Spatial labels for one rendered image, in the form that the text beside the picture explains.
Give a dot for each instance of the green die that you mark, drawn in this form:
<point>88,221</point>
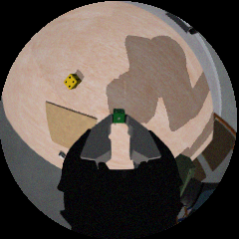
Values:
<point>119,115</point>

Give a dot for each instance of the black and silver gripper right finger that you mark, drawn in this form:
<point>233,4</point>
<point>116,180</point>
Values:
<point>145,145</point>

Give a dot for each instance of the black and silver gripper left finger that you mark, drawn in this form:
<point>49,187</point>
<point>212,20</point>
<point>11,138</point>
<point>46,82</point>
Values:
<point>92,147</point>

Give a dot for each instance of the yellow die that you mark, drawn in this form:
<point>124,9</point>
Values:
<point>72,81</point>

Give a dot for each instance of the grey die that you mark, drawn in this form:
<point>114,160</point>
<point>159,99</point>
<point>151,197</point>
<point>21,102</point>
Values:
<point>61,155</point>

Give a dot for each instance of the tan flat mat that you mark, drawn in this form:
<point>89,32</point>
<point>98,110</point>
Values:
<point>66,126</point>

